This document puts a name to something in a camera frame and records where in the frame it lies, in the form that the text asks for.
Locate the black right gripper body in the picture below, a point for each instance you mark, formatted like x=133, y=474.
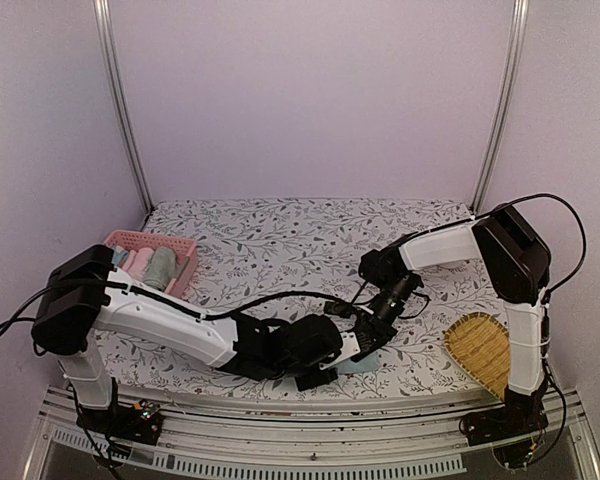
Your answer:
x=399, y=292

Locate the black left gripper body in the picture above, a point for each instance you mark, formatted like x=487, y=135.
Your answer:
x=298, y=372

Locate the green towel with panda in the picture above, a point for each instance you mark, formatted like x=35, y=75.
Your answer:
x=161, y=268

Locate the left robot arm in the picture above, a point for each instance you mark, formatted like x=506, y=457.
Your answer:
x=89, y=293

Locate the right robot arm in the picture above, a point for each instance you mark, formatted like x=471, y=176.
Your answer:
x=517, y=261

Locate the woven bamboo tray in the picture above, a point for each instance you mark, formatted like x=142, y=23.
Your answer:
x=479, y=345

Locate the pink plastic basket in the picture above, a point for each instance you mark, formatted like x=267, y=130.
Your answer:
x=185, y=249

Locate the rolled pink towel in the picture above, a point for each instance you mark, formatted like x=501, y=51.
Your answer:
x=139, y=264

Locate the rolled blue patterned towel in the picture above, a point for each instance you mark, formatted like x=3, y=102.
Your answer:
x=120, y=255

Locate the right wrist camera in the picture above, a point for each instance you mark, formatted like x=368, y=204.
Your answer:
x=347, y=311

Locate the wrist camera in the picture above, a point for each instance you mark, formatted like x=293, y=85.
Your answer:
x=350, y=348
x=347, y=311

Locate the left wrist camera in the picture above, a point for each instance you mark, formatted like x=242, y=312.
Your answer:
x=350, y=348

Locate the aluminium front frame rail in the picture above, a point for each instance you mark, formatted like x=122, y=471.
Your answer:
x=205, y=437

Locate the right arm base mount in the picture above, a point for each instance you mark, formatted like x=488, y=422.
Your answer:
x=487, y=426

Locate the right aluminium post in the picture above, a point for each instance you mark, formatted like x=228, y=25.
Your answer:
x=511, y=66

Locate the aluminium post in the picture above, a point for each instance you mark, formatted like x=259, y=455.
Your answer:
x=106, y=36
x=511, y=66

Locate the left aluminium post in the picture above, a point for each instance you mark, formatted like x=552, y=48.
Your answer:
x=106, y=36

